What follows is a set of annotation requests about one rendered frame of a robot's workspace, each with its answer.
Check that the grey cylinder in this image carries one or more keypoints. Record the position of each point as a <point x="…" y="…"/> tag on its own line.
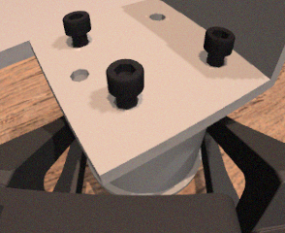
<point x="167" y="173"/>

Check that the shallow grey rectangular tray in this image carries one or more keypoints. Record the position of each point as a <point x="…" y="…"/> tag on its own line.
<point x="22" y="19"/>

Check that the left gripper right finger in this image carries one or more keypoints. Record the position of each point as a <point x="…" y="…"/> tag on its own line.
<point x="261" y="159"/>

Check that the black socket head screw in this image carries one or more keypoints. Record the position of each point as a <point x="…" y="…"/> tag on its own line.
<point x="125" y="79"/>
<point x="219" y="43"/>
<point x="77" y="25"/>

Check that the beige metal bracket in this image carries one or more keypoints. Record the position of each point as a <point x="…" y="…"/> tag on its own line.
<point x="182" y="94"/>

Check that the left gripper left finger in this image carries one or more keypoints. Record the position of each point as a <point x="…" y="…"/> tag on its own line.
<point x="25" y="159"/>

